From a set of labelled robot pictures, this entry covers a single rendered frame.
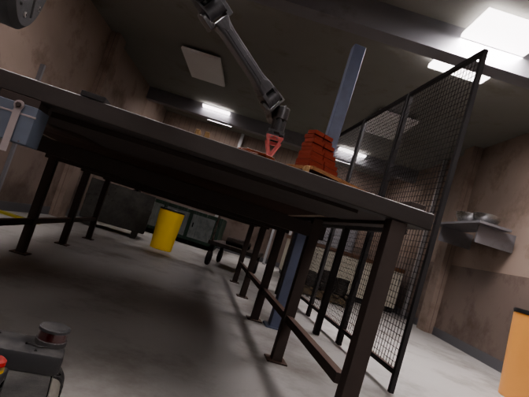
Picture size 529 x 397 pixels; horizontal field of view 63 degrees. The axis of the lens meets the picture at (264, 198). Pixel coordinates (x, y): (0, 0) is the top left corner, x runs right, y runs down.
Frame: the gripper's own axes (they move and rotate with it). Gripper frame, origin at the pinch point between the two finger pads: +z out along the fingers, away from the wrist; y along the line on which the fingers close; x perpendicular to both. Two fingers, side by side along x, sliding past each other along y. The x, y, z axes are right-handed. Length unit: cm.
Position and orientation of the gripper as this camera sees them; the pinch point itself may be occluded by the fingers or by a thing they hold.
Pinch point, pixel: (269, 154)
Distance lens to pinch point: 172.9
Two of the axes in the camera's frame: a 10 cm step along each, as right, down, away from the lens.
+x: 9.6, 2.9, 0.2
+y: 0.4, -0.6, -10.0
